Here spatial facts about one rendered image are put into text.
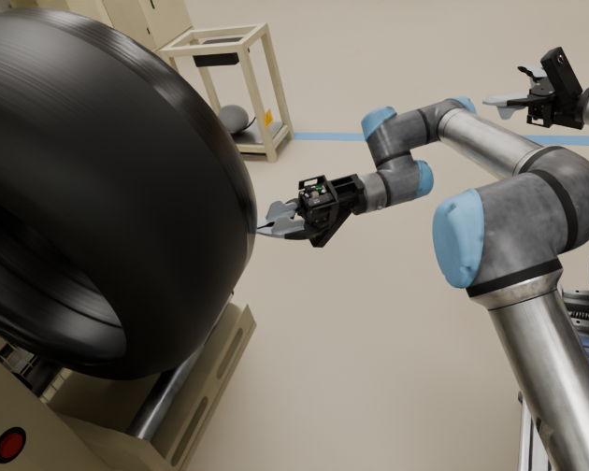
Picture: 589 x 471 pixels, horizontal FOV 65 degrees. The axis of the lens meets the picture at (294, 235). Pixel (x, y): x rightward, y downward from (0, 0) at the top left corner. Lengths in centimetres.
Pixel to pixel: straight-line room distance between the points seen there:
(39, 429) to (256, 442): 113
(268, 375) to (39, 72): 154
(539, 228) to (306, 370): 142
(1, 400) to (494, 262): 64
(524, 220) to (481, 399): 127
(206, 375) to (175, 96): 51
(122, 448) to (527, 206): 66
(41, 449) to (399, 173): 74
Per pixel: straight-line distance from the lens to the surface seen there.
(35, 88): 61
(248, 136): 327
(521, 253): 60
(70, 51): 67
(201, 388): 91
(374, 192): 89
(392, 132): 94
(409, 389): 183
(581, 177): 67
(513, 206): 61
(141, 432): 85
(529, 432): 153
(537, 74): 123
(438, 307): 205
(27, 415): 77
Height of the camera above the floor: 158
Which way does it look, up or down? 39 degrees down
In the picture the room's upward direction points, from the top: 16 degrees counter-clockwise
